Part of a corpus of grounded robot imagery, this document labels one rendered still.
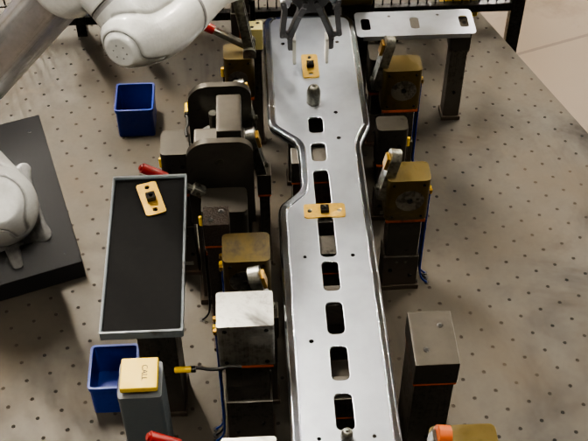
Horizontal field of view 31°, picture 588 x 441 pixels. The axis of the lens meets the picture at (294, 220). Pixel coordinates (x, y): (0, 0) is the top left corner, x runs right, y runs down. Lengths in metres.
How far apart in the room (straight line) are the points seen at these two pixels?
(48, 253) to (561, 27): 2.59
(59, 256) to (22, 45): 0.63
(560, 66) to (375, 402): 2.54
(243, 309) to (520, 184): 1.05
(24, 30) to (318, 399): 0.83
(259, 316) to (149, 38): 0.51
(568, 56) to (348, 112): 2.01
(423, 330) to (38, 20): 0.87
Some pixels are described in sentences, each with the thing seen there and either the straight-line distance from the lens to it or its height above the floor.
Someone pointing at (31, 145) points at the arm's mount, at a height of 0.94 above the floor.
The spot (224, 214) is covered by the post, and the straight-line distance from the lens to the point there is 2.02.
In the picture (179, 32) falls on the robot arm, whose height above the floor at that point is 1.47.
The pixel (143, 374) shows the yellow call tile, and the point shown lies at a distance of 1.72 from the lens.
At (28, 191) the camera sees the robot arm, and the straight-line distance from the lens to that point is 2.20.
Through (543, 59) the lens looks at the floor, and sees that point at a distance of 4.24.
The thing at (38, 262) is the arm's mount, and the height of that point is 0.77.
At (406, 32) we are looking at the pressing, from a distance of 2.61.
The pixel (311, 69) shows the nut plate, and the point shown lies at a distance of 2.49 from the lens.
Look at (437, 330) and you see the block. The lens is 1.94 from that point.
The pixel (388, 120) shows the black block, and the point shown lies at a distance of 2.38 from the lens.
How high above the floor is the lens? 2.56
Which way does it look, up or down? 47 degrees down
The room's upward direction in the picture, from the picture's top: straight up
